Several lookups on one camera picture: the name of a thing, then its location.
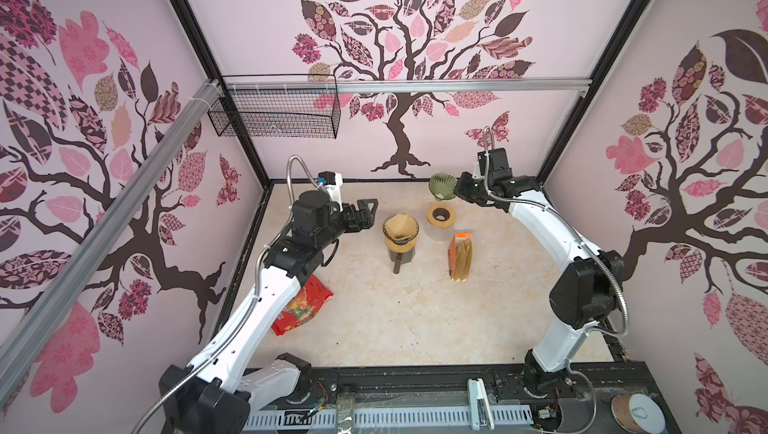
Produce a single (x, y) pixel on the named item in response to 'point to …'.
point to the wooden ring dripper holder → (401, 248)
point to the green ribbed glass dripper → (442, 186)
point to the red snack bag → (302, 307)
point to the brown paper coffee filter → (401, 225)
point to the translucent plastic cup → (437, 233)
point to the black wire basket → (281, 105)
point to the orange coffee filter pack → (460, 252)
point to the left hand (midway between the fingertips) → (365, 208)
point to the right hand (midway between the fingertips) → (456, 182)
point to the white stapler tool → (480, 411)
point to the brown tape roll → (638, 413)
